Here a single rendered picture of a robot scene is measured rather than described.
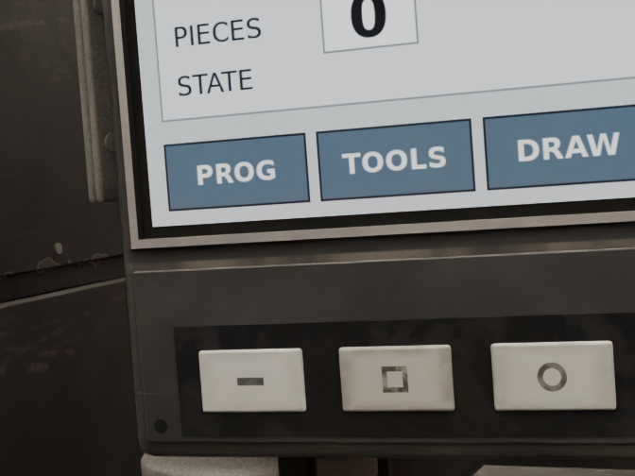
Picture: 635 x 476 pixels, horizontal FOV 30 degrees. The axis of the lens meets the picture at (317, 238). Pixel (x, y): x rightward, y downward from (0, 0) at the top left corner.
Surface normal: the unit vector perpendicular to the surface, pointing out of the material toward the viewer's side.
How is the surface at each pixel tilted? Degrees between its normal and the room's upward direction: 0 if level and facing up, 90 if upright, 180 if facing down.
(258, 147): 90
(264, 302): 90
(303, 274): 90
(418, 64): 90
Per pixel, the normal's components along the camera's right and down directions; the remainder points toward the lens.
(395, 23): -0.32, 0.07
